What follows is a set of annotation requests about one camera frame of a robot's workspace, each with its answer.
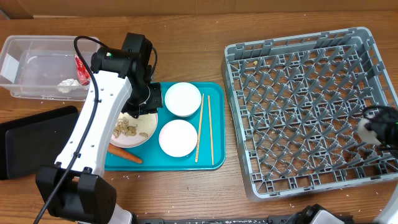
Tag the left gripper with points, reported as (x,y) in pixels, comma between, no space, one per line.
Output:
(157,102)

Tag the pile of peanut shells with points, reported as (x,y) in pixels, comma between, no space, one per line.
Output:
(126,128)

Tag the pink bowl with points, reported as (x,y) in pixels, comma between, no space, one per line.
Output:
(178,138)

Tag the clear plastic bin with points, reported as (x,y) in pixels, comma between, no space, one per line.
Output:
(33,65)

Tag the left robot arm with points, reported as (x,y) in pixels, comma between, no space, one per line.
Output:
(73,188)

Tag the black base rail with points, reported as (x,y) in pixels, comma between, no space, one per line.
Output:
(314,214)

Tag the black plastic tray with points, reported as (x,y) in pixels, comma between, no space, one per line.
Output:
(27,143)

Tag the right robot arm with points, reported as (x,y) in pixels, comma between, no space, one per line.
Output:
(379,127)

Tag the red snack wrapper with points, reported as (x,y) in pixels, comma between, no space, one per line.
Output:
(82,73)

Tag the teal serving tray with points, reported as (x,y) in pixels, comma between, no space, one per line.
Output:
(155,159)

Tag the white bowl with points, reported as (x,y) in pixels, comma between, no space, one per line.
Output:
(183,99)

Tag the grey dishwasher rack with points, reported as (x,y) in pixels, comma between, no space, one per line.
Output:
(296,103)

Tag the pink round plate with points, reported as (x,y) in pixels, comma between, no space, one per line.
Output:
(147,123)

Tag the orange carrot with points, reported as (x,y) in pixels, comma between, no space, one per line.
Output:
(117,151)

